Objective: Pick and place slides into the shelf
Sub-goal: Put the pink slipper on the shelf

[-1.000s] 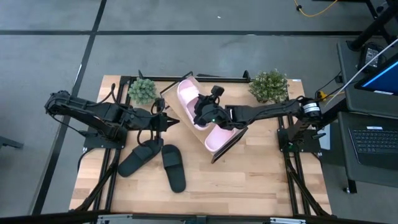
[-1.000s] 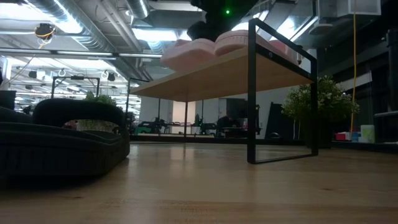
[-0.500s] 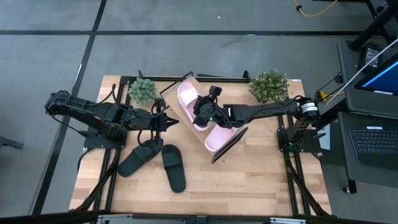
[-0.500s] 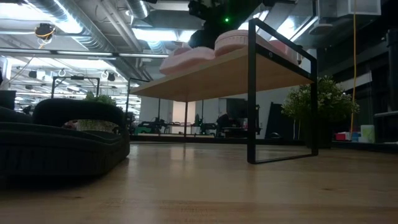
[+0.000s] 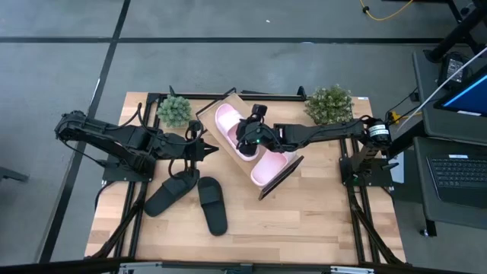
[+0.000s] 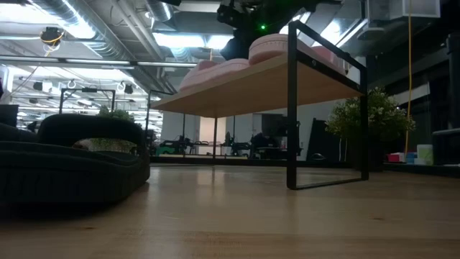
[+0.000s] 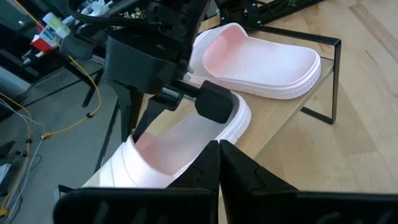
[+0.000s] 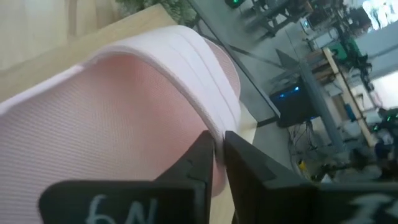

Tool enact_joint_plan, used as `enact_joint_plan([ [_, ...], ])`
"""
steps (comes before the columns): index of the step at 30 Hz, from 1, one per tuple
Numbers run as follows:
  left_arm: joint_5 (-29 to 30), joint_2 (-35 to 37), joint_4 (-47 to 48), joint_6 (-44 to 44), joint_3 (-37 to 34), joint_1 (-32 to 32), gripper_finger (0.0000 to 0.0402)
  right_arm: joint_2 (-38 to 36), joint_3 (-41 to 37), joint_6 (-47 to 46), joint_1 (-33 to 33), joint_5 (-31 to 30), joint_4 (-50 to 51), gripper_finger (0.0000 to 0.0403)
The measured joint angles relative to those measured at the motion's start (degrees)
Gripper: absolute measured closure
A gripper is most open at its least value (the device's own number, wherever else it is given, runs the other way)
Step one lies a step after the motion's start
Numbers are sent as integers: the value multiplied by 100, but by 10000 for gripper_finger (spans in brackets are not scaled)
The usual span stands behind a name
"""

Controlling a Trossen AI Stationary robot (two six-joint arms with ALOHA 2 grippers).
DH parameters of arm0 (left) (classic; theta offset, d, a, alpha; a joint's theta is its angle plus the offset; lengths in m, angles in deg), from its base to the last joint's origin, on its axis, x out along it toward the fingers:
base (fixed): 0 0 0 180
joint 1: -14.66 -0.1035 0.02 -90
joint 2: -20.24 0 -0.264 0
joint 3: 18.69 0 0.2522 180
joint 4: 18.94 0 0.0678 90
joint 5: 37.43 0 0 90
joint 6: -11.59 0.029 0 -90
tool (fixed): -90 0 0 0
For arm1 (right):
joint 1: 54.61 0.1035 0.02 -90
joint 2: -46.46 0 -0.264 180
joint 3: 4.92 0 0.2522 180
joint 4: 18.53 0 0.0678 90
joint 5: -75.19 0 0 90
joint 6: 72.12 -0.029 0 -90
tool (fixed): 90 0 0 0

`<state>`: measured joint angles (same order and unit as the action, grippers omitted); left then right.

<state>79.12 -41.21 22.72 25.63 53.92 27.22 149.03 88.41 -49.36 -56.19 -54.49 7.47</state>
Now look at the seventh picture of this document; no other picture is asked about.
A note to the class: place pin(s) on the red box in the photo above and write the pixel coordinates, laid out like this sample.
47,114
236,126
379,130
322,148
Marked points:
42,46

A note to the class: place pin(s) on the white green cylinder container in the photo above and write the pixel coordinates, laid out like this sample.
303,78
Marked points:
56,23

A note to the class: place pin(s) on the wooden shelf black metal frame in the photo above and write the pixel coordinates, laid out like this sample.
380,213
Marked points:
273,115

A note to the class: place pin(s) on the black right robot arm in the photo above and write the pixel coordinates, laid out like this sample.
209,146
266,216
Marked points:
236,9

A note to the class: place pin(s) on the pink slide sandal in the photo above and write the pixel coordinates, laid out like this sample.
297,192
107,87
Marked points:
174,146
264,62

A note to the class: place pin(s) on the black desk slanted legs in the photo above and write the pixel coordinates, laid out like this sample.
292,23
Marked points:
91,90

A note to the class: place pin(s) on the black aluminium table frame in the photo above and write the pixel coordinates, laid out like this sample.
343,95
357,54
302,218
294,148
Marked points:
107,137

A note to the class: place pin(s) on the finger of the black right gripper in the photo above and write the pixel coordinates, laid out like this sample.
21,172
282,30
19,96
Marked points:
154,107
127,105

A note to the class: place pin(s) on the blue white box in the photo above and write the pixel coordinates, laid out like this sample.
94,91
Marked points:
49,35

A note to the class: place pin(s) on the potted plant white flowers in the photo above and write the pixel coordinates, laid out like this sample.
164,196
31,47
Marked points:
133,14

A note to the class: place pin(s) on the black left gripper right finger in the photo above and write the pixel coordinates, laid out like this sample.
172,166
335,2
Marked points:
280,205

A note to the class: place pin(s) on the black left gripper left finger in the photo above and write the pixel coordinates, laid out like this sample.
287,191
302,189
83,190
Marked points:
140,205

